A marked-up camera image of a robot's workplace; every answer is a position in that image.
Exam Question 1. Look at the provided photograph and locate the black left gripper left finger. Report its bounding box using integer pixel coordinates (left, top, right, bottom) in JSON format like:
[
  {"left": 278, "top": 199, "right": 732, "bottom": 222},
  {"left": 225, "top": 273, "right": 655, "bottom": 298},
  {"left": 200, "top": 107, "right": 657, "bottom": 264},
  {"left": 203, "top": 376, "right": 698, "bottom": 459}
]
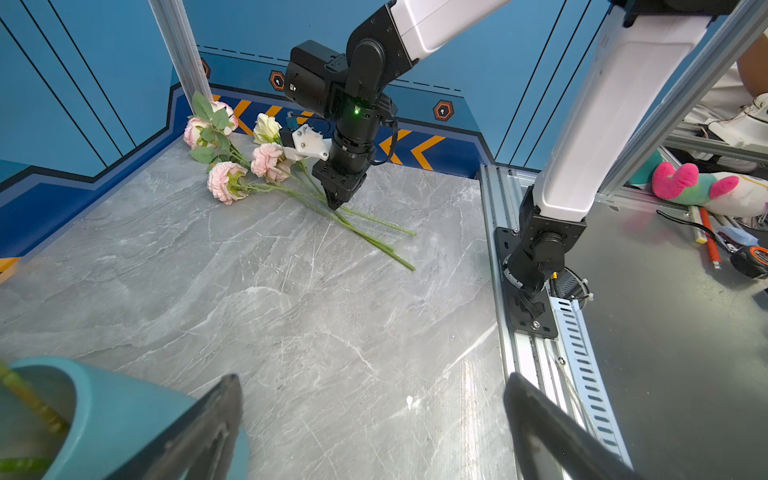
[{"left": 109, "top": 374, "right": 243, "bottom": 479}]

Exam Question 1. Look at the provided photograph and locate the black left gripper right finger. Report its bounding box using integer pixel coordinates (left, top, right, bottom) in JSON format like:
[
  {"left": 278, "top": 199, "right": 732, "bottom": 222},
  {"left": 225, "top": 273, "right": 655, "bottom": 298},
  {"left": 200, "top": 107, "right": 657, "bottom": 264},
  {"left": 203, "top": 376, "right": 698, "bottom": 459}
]
[{"left": 503, "top": 373, "right": 640, "bottom": 479}]

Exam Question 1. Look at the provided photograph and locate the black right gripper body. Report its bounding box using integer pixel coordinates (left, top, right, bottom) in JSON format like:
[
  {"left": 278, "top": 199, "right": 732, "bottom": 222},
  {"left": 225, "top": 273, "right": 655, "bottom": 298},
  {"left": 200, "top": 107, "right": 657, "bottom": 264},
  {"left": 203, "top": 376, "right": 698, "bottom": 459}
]
[{"left": 312, "top": 160, "right": 367, "bottom": 201}]

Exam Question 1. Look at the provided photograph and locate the pink carnation stem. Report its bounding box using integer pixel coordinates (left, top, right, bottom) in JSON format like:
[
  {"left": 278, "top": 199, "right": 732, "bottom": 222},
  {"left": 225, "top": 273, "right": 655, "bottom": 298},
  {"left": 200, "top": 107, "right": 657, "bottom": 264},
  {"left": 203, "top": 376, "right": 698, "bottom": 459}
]
[{"left": 249, "top": 143, "right": 416, "bottom": 250}]

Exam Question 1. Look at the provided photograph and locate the pink rose stem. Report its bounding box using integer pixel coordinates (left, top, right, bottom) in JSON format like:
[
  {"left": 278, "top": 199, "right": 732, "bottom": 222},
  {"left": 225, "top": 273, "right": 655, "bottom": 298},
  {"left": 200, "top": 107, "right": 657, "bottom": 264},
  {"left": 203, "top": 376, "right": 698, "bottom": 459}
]
[{"left": 207, "top": 162, "right": 416, "bottom": 271}]

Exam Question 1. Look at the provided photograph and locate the teal ceramic cylinder vase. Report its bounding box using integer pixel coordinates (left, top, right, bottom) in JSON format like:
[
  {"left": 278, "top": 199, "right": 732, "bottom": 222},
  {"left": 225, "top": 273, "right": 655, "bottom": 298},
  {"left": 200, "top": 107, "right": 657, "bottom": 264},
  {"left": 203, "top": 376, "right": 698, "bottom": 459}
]
[{"left": 1, "top": 357, "right": 249, "bottom": 479}]

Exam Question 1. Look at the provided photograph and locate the yellow rose stem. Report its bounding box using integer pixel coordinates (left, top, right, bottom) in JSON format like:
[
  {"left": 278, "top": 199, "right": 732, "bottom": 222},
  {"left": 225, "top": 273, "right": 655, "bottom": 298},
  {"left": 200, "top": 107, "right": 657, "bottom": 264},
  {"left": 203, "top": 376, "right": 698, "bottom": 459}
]
[{"left": 1, "top": 361, "right": 71, "bottom": 474}]

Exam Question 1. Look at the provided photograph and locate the cream rose stem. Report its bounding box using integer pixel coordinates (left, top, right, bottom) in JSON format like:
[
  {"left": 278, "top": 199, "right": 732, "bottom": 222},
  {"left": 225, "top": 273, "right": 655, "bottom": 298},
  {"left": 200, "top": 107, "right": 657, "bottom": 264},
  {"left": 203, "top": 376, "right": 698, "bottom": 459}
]
[{"left": 253, "top": 113, "right": 282, "bottom": 145}]

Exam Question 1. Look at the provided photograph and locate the mixed flower bunch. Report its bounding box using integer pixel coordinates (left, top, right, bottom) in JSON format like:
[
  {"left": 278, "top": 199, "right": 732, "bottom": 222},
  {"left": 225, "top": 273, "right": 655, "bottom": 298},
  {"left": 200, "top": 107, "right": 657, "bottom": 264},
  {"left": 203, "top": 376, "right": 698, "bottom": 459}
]
[{"left": 183, "top": 92, "right": 250, "bottom": 167}]

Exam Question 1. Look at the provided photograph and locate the tape measure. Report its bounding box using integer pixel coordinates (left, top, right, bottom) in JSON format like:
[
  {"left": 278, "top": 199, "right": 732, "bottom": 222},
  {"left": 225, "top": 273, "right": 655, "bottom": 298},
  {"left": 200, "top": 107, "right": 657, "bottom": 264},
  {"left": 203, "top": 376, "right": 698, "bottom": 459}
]
[{"left": 655, "top": 208, "right": 768, "bottom": 281}]

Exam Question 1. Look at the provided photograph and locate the pink plush toy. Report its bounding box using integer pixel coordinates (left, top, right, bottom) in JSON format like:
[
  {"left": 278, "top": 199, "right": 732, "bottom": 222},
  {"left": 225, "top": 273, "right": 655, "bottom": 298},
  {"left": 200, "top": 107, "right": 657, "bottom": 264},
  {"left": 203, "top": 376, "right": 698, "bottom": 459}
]
[{"left": 651, "top": 162, "right": 767, "bottom": 218}]

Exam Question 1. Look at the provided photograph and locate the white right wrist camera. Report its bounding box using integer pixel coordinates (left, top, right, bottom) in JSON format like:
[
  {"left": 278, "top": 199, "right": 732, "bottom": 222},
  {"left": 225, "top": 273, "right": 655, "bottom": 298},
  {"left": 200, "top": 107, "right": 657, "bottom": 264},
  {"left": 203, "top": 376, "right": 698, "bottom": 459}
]
[{"left": 279, "top": 124, "right": 331, "bottom": 162}]

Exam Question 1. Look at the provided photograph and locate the aluminium front rail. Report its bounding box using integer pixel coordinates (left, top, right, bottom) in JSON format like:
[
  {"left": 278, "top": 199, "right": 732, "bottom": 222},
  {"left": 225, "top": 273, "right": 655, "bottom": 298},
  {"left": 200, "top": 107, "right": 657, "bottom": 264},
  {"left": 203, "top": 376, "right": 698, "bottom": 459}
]
[{"left": 477, "top": 165, "right": 632, "bottom": 466}]

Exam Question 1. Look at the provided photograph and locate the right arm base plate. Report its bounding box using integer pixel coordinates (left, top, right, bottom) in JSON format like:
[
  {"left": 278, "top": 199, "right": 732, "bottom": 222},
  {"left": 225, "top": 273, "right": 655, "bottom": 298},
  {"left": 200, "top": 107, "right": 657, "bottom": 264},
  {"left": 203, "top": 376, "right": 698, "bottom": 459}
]
[{"left": 493, "top": 227, "right": 558, "bottom": 339}]

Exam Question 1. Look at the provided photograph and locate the right aluminium corner post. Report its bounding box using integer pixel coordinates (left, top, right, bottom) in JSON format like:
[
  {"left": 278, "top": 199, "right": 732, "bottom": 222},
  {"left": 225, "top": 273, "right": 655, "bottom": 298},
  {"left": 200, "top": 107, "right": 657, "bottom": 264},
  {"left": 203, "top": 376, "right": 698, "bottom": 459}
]
[{"left": 149, "top": 0, "right": 213, "bottom": 105}]

